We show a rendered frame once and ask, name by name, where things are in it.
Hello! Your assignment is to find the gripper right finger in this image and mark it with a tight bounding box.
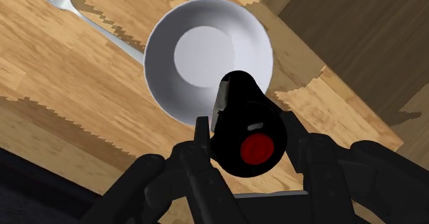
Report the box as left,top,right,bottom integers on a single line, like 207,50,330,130
280,111,429,224

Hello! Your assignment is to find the white bowl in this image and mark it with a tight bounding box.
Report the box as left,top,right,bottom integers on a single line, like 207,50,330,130
143,0,274,127

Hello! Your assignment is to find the silver fork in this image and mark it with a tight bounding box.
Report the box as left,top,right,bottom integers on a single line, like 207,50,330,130
21,0,145,65

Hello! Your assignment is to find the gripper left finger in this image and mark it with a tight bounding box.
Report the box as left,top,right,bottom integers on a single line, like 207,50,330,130
79,115,250,224

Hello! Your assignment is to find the black cylinder with red button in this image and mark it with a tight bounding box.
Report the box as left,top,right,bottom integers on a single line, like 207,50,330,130
209,70,288,178

